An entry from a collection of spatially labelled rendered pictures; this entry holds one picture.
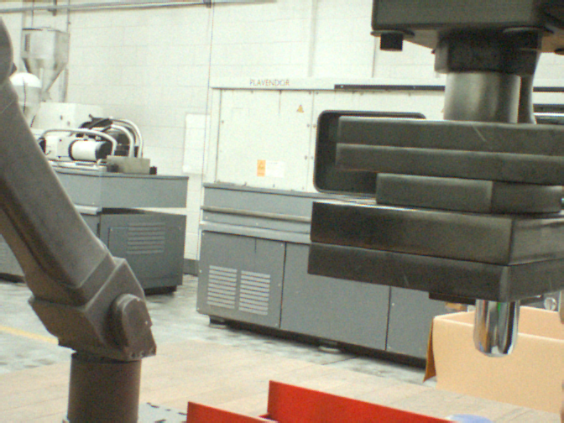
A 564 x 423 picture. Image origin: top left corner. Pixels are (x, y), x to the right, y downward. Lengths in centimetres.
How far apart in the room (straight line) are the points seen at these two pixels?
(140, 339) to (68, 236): 12
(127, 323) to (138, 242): 682
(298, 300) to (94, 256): 533
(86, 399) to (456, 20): 52
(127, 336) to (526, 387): 210
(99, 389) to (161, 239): 698
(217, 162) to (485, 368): 397
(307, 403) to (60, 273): 25
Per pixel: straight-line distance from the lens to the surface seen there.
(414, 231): 44
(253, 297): 634
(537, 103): 531
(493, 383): 288
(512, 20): 46
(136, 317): 83
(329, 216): 46
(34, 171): 77
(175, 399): 104
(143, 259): 771
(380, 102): 583
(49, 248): 78
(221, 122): 656
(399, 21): 48
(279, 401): 89
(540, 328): 340
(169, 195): 786
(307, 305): 608
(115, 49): 1027
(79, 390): 87
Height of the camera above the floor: 116
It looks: 3 degrees down
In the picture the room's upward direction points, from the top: 4 degrees clockwise
